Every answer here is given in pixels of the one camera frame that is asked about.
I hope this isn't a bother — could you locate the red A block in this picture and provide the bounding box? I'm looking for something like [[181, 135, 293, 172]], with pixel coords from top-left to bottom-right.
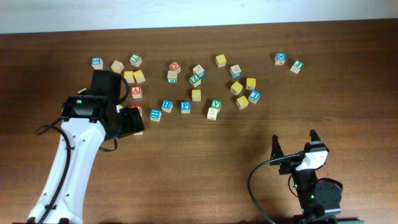
[[131, 86, 142, 99]]

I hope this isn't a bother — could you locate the yellow C block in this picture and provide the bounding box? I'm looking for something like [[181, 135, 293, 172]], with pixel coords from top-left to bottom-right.
[[192, 90, 201, 101]]

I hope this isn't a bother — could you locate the red I block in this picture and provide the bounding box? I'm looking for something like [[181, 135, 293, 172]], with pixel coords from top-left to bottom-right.
[[131, 105, 142, 117]]

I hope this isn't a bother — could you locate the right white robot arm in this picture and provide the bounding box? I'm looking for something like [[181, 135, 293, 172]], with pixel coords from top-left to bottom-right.
[[271, 129, 343, 224]]

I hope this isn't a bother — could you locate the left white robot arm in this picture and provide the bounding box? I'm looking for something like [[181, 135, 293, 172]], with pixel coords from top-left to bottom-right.
[[27, 70, 144, 223]]

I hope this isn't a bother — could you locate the blue block lower left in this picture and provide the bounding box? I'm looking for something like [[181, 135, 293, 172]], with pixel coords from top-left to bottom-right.
[[149, 109, 162, 122]]

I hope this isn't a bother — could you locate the blue H block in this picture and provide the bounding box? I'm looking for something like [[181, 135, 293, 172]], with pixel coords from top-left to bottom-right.
[[161, 100, 173, 113]]

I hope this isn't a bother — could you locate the yellow block left of pair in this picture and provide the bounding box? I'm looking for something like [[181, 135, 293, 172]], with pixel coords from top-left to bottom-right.
[[124, 71, 135, 83]]

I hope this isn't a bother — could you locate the yellow block of pair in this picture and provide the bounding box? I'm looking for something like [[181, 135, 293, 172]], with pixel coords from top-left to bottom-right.
[[133, 70, 146, 83], [124, 71, 135, 83]]

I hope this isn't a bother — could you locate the yellow block right of pair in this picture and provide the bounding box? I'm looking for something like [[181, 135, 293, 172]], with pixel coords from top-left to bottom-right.
[[133, 70, 146, 83]]

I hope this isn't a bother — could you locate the plain tan block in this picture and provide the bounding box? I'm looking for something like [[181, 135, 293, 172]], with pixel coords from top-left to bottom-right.
[[111, 60, 124, 74]]

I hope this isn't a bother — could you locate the blue P block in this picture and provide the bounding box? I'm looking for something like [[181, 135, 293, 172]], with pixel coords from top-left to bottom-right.
[[180, 101, 191, 113]]

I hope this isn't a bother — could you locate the blue T block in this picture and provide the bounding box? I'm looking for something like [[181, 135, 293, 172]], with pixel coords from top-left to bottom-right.
[[248, 90, 261, 104]]

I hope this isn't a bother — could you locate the yellow G block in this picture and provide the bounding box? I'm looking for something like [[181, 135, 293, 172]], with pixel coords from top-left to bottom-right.
[[236, 96, 249, 110]]

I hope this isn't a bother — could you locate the green L block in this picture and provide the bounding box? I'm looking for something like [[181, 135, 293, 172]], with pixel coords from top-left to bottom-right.
[[129, 54, 142, 67]]

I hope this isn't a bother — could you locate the plain block green side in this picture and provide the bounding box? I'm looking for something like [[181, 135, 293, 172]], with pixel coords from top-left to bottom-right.
[[167, 70, 178, 83]]

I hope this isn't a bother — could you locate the blue S block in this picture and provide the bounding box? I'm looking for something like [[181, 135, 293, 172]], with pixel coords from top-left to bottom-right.
[[91, 57, 103, 70]]

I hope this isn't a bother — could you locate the red C block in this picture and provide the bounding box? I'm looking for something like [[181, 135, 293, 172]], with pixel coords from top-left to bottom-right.
[[169, 61, 181, 73]]

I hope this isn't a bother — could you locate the green J block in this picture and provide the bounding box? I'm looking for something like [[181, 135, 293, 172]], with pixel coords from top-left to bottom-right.
[[290, 60, 304, 74]]

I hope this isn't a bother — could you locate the yellow S block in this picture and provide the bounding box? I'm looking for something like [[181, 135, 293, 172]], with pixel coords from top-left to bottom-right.
[[246, 78, 256, 90]]

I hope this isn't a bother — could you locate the plain wooden block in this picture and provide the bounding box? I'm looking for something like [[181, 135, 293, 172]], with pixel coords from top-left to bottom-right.
[[207, 108, 218, 120]]

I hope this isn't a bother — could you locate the yellow K block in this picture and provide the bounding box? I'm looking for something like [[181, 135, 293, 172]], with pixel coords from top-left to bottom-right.
[[230, 82, 243, 95]]

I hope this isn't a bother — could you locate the green Z block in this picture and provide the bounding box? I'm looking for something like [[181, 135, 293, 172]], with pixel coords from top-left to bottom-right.
[[189, 74, 201, 88]]

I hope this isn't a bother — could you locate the green V block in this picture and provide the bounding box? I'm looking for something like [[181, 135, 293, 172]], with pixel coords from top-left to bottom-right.
[[211, 100, 222, 112]]

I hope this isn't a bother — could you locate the blue X block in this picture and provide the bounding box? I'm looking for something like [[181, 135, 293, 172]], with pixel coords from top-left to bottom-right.
[[274, 52, 287, 65]]

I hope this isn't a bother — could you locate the plain block blue side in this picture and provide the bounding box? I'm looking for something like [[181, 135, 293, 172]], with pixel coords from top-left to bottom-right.
[[193, 65, 205, 78]]

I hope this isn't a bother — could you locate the blue D block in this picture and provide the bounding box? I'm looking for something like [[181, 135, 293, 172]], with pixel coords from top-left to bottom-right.
[[230, 65, 242, 78]]

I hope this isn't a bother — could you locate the yellow top block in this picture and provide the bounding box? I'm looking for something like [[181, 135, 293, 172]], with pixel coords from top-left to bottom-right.
[[216, 54, 227, 67]]

